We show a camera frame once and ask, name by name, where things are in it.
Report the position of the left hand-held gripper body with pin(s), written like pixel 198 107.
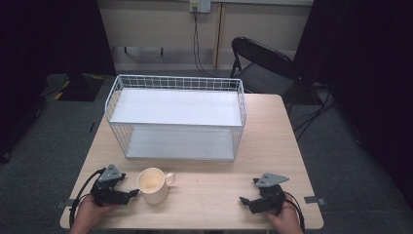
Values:
pixel 108 190

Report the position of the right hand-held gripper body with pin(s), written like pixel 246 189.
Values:
pixel 269 196

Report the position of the cream ceramic cup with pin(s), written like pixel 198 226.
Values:
pixel 152 185

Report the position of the person's right hand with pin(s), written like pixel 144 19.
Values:
pixel 287 219

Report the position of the person's left hand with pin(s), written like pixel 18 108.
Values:
pixel 87 213

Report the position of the grey tape strip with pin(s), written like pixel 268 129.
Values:
pixel 65 203
pixel 314 200

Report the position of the black stand base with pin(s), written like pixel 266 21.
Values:
pixel 81 86

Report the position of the black folding chair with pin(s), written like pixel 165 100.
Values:
pixel 263 70

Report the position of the black curtain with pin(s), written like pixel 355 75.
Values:
pixel 363 65

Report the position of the white wall socket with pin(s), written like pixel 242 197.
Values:
pixel 200 5

